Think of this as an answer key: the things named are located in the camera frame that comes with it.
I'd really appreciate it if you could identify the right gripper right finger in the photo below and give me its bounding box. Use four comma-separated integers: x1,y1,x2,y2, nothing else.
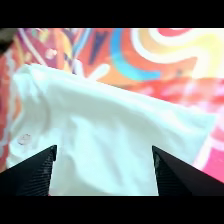
151,145,224,197

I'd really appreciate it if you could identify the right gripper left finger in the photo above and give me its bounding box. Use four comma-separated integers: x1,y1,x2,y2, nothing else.
0,144,58,197

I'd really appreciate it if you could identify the white T-shirt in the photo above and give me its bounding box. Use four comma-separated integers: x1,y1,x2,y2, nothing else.
5,63,218,197

